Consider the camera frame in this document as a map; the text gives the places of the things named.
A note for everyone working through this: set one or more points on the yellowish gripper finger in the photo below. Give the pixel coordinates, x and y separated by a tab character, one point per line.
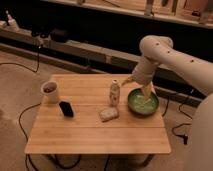
146	90
127	81

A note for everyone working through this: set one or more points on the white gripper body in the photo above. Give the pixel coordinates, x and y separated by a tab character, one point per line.
144	71

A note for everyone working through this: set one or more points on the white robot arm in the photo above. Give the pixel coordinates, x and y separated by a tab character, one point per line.
157	50

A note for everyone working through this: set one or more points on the black eraser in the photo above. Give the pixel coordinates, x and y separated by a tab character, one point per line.
66	109

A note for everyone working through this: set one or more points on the green bowl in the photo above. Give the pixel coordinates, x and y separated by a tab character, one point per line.
140	105

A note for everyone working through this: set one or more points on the beige sponge block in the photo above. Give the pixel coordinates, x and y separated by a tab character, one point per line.
108	114

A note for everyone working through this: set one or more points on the wooden table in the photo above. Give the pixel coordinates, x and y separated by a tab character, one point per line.
85	133

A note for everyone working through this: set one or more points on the black box on ledge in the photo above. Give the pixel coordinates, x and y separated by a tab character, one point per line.
59	35

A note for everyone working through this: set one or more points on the white bottle on ledge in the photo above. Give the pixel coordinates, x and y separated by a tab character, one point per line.
12	22

